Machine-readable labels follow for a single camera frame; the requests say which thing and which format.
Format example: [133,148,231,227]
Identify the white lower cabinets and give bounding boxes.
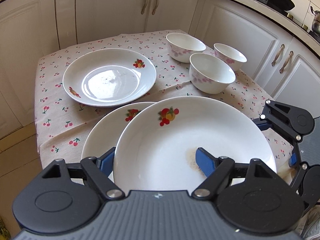
[1,0,319,137]

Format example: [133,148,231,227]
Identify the floral bowl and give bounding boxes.
[214,43,247,72]
[189,53,236,94]
[166,33,207,63]

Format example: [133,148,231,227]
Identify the steel cooking pot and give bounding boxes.
[310,6,320,36]

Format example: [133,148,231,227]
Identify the fruit plate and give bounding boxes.
[81,101,156,167]
[113,96,276,192]
[62,48,157,107]

